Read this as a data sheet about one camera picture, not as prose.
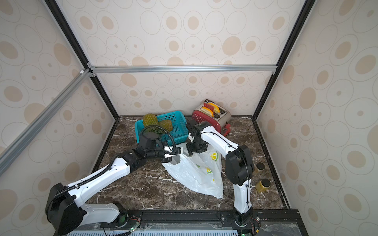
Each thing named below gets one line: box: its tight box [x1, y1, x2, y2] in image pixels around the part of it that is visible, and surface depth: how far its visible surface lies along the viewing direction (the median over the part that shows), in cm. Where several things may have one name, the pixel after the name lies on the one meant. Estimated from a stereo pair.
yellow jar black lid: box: [261, 178, 271, 188], surface depth 79 cm
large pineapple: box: [143, 113, 164, 134], surface depth 99 cm
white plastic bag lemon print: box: [161, 146, 224, 199], surface depth 78 cm
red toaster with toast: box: [191, 99, 232, 137], surface depth 99 cm
